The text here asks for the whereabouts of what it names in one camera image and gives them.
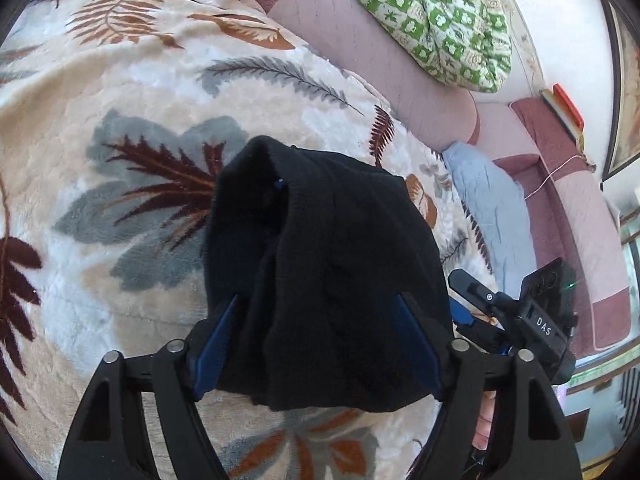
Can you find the black pants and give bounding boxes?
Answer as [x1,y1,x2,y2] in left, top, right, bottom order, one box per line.
[192,136,451,413]

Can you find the person's right hand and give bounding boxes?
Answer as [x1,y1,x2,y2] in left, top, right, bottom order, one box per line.
[472,391,497,451]

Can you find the light blue pillow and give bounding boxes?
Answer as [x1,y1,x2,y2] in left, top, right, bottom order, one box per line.
[444,142,537,298]

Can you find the green checkered quilt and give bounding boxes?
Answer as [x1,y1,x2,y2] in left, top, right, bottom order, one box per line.
[358,0,512,93]

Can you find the leaf-patterned fleece blanket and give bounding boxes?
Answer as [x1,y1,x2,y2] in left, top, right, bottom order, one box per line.
[1,0,496,479]

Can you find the black camera box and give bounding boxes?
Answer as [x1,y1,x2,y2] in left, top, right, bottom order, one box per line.
[520,258,577,330]

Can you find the thin charging cable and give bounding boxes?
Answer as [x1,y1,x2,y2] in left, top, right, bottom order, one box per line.
[522,152,597,201]

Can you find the framed wall picture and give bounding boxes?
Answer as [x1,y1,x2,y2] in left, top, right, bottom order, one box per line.
[601,0,639,181]

